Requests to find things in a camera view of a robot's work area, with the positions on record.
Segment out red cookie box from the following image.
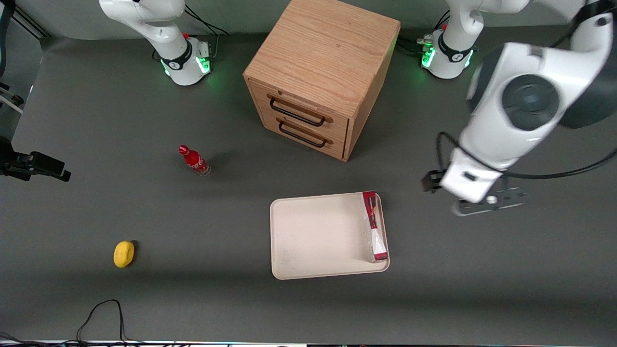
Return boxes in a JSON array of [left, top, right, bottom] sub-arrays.
[[362, 191, 389, 264]]

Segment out black base cables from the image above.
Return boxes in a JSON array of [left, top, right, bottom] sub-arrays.
[[396, 11, 450, 57], [184, 5, 230, 60]]

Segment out red cola bottle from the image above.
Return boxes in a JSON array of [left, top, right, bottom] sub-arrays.
[[178, 145, 212, 177]]

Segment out wooden drawer front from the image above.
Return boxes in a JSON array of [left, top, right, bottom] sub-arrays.
[[248, 79, 349, 143], [260, 112, 346, 160]]

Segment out white bracket with black knob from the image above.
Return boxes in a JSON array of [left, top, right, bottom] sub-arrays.
[[0, 82, 25, 114]]

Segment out thin black looped cable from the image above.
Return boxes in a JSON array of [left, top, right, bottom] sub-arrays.
[[76, 299, 129, 345]]

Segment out black metal drawer handle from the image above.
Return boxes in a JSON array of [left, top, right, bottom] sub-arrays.
[[269, 97, 327, 127], [278, 121, 328, 148]]

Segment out yellow lemon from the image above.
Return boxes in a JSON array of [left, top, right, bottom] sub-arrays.
[[113, 240, 135, 268]]

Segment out black frame rail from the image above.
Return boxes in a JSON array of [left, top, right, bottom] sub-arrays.
[[11, 6, 52, 39]]

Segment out black right base cables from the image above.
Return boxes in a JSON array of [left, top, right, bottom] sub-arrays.
[[184, 5, 230, 60]]

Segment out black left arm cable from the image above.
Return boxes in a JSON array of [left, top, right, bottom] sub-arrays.
[[436, 131, 617, 181]]

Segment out black left base cables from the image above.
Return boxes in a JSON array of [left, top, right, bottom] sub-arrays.
[[396, 11, 450, 57]]

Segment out wooden drawer cabinet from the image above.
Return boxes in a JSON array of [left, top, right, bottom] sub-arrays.
[[243, 0, 401, 162]]

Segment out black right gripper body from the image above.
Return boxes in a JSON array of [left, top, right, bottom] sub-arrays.
[[0, 136, 33, 182]]

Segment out cream plastic tray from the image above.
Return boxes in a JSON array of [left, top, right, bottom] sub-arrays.
[[269, 191, 390, 280]]

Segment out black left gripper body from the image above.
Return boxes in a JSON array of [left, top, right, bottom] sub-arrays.
[[421, 169, 446, 194]]

